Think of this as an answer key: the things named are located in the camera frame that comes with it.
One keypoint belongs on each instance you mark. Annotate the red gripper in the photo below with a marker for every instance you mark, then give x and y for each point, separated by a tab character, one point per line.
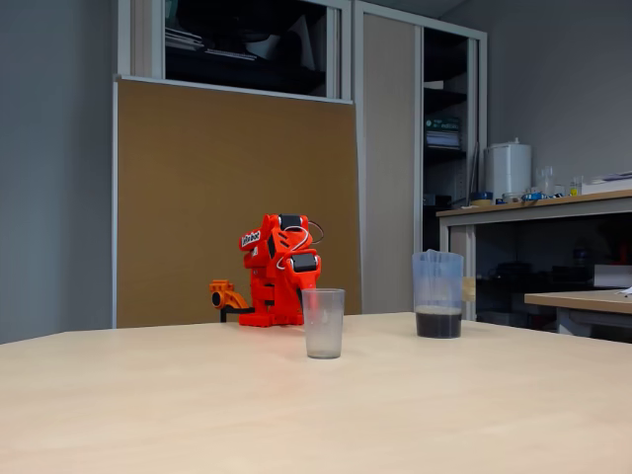
302	279

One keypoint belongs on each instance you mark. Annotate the clear plastic pitcher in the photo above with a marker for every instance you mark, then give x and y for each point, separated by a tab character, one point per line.
438	306

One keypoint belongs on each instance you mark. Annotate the red robot arm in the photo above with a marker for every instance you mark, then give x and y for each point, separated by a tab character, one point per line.
274	247

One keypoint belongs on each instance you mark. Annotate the translucent plastic cup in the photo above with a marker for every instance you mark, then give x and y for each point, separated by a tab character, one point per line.
323	326

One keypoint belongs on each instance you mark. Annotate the orange table clamp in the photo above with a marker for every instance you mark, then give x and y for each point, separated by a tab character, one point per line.
227	296

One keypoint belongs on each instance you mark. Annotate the brown pin board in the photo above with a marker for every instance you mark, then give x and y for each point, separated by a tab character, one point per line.
197	197

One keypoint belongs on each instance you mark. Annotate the grey tall cabinet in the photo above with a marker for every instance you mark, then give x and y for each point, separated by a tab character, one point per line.
390	148

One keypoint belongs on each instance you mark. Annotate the blue tape roll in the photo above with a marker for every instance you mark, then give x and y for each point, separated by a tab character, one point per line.
481	199

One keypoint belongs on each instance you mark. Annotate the stack of books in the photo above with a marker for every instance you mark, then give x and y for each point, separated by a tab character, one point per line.
443	135

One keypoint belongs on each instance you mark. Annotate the white cylindrical container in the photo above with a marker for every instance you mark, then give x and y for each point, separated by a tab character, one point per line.
508	173

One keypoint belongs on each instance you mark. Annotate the white folded paper sheet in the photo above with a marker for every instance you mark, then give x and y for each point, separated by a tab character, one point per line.
269	47

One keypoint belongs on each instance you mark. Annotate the wooden top workbench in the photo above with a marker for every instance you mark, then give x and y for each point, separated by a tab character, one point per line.
543	207

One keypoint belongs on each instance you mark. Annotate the clear drinking glass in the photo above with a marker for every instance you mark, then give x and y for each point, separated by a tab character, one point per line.
545	180

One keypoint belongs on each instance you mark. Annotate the low wooden top table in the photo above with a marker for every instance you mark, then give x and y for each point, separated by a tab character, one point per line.
582	300

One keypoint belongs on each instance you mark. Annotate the small yellow jar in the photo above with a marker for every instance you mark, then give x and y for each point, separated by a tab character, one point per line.
576	187

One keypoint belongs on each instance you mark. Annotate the white storage box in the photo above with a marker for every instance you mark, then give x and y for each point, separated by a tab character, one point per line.
614	276

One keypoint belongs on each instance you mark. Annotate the white flat box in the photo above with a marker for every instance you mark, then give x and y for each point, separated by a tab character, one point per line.
609	185

